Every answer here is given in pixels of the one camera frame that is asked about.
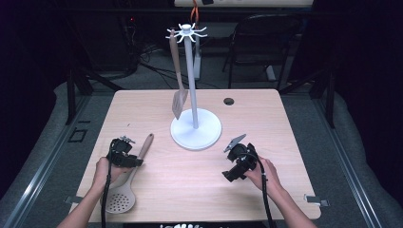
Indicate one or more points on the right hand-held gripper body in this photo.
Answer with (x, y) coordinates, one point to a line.
(242, 158)

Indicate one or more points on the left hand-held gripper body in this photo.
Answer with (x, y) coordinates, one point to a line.
(119, 155)

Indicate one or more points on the beige slotted spoon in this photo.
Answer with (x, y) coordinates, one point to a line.
(120, 199)

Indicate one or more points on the white utensil rack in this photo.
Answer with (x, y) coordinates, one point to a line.
(196, 129)

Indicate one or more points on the beige spatula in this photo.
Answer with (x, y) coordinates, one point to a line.
(179, 101)

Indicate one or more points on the person's left hand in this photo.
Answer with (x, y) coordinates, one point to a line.
(103, 174)

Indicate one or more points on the person's right hand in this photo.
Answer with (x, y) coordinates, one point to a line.
(269, 177)

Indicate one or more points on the person's black printed clothing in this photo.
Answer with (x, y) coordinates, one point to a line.
(190, 225)

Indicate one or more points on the white stand foot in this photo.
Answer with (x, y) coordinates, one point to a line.
(271, 73)

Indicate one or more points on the black chair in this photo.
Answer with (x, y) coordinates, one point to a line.
(263, 34)

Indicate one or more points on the pale background table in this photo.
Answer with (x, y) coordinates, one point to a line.
(247, 3)

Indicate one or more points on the black metal frame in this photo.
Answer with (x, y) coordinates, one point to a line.
(71, 95)
(329, 101)

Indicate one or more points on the metal table bracket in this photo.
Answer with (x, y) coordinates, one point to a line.
(316, 200)

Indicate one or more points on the aluminium floor rail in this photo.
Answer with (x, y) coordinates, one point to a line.
(38, 180)
(351, 167)

